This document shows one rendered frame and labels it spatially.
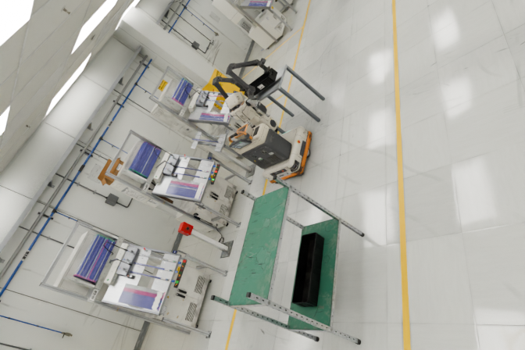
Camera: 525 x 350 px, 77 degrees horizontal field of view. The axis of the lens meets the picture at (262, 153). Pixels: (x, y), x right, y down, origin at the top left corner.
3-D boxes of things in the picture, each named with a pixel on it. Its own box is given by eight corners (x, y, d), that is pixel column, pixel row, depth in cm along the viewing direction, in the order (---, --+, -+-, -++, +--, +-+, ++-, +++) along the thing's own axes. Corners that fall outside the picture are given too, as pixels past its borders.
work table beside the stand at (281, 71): (319, 121, 462) (278, 87, 428) (286, 137, 514) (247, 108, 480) (325, 98, 485) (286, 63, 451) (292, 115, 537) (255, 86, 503)
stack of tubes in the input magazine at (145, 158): (161, 149, 494) (145, 140, 483) (147, 178, 465) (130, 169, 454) (158, 152, 503) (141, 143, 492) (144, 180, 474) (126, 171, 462)
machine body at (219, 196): (240, 188, 546) (208, 169, 520) (228, 227, 506) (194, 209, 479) (218, 198, 591) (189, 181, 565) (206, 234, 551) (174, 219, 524)
